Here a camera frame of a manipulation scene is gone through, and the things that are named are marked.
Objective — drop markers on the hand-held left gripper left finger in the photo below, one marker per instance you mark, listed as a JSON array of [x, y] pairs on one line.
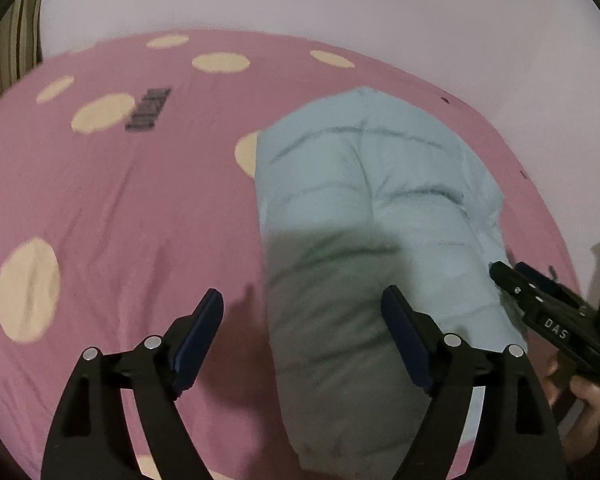
[[200, 345]]

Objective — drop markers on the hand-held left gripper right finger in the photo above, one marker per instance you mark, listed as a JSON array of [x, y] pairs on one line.
[[405, 335]]

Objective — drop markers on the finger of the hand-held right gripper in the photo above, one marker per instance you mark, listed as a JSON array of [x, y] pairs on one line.
[[507, 280], [535, 272]]

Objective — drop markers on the light blue puffer jacket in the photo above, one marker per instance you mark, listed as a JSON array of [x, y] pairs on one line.
[[355, 210]]

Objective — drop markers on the person's right hand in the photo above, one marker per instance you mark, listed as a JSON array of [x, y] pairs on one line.
[[582, 410]]

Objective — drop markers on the pink dotted bed sheet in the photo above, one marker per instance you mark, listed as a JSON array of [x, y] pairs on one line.
[[130, 200]]

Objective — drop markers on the striped curtain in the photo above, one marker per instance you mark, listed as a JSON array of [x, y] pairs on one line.
[[10, 45]]

